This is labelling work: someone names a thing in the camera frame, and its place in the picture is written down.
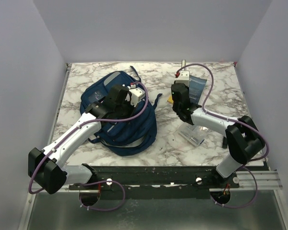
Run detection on yellow notebook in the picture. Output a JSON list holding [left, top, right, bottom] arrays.
[[168, 96, 173, 104]]

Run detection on navy blue student backpack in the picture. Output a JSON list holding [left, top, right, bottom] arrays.
[[80, 71, 162, 156]]

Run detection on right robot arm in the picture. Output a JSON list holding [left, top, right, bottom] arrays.
[[171, 83, 266, 188]]

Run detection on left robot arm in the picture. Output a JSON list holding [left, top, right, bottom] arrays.
[[28, 83, 146, 194]]

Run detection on clear plastic pencil case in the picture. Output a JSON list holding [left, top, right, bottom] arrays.
[[178, 123, 211, 147]]

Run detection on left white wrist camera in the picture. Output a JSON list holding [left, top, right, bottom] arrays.
[[125, 84, 145, 107]]

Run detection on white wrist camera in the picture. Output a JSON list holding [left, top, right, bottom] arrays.
[[125, 84, 145, 107], [174, 59, 190, 87]]

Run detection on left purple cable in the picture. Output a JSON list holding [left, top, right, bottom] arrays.
[[28, 81, 149, 211]]

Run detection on purple cable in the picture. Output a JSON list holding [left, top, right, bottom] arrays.
[[28, 81, 149, 211], [175, 63, 270, 208]]

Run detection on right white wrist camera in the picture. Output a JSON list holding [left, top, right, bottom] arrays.
[[174, 59, 190, 87]]

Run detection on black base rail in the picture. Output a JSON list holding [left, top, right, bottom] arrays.
[[40, 165, 271, 199]]

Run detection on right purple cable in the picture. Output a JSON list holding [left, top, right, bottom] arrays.
[[175, 63, 270, 208]]

